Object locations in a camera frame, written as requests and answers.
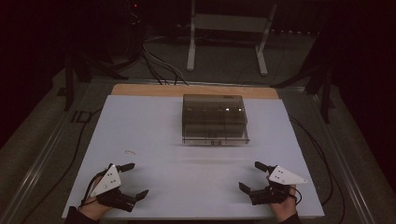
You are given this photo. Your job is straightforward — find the black tripod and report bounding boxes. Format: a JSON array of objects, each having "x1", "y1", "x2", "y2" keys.
[
  {"x1": 270, "y1": 40, "x2": 339, "y2": 125},
  {"x1": 55, "y1": 46, "x2": 129, "y2": 112}
]

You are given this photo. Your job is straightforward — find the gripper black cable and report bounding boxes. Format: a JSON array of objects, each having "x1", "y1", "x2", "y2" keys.
[
  {"x1": 78, "y1": 169, "x2": 110, "y2": 211},
  {"x1": 288, "y1": 186, "x2": 304, "y2": 205}
]

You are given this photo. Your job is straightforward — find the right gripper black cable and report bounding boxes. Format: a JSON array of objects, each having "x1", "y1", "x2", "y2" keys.
[{"x1": 288, "y1": 186, "x2": 304, "y2": 205}]

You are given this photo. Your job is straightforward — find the person's right hand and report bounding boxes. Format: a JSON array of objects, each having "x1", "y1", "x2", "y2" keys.
[{"x1": 265, "y1": 175, "x2": 299, "y2": 224}]

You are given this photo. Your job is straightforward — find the aluminium floor rail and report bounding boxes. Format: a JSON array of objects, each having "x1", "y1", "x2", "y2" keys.
[
  {"x1": 306, "y1": 91, "x2": 377, "y2": 224},
  {"x1": 0, "y1": 90, "x2": 106, "y2": 224}
]

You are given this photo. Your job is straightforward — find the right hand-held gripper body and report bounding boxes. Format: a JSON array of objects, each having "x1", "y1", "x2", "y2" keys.
[{"x1": 248, "y1": 165, "x2": 309, "y2": 206}]

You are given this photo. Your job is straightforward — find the black device with red light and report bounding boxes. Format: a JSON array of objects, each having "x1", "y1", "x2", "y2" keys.
[{"x1": 124, "y1": 0, "x2": 147, "y2": 60}]

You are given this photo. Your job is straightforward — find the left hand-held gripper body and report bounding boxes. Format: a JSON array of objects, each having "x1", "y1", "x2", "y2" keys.
[{"x1": 90, "y1": 163, "x2": 138, "y2": 214}]

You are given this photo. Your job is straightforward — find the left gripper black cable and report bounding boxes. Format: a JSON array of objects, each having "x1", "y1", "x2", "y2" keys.
[{"x1": 78, "y1": 169, "x2": 110, "y2": 211}]

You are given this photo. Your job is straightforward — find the person's left hand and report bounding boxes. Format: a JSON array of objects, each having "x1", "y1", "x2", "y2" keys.
[{"x1": 79, "y1": 175, "x2": 114, "y2": 222}]

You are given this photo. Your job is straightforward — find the wooden board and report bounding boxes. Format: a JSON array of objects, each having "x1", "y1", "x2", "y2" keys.
[{"x1": 110, "y1": 83, "x2": 280, "y2": 100}]

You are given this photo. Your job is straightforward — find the bundle of floor cables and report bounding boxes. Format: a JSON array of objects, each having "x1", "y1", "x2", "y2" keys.
[{"x1": 140, "y1": 43, "x2": 191, "y2": 87}]

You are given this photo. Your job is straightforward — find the white metal stand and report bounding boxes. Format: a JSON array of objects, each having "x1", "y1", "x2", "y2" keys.
[{"x1": 186, "y1": 0, "x2": 278, "y2": 77}]

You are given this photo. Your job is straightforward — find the smoky transparent plastic storage box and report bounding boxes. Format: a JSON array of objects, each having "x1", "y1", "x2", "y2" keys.
[{"x1": 181, "y1": 93, "x2": 250, "y2": 147}]

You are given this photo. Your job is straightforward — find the long black floor cable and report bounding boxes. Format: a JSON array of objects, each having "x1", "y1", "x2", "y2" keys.
[
  {"x1": 288, "y1": 115, "x2": 347, "y2": 224},
  {"x1": 19, "y1": 106, "x2": 105, "y2": 224}
]

